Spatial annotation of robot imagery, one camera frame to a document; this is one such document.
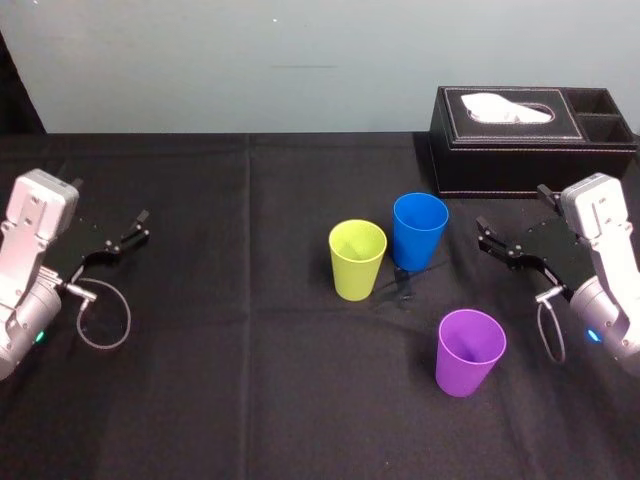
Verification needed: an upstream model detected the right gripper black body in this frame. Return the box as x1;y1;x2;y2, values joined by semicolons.
519;215;597;302

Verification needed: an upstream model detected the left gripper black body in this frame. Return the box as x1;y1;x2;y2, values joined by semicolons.
41;213;121;282

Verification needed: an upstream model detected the black leather tissue box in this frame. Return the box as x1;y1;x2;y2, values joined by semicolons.
427;85;640;200

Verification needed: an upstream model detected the blue plastic cup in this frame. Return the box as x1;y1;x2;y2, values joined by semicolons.
391;192;450;273

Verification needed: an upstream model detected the white tissue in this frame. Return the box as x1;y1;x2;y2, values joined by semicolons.
459;92;557;124

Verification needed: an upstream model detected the dark backdrop cloth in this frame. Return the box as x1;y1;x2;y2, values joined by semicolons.
0;28;48;135

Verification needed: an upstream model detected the purple plastic cup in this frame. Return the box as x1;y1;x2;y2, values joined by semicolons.
434;308;508;399

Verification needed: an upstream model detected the yellow-green plastic cup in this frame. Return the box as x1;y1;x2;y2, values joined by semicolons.
327;218;389;302

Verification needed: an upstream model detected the black table cloth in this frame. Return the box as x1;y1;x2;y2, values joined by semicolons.
0;130;640;480

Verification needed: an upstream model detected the left gripper thin dark cable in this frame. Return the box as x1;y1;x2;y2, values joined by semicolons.
61;278;133;351

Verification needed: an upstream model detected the gripper thin dark cable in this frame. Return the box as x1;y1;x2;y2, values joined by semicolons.
535;286;569;365
61;278;133;351

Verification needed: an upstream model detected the right gripper thin dark cable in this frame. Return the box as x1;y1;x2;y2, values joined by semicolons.
535;286;569;365

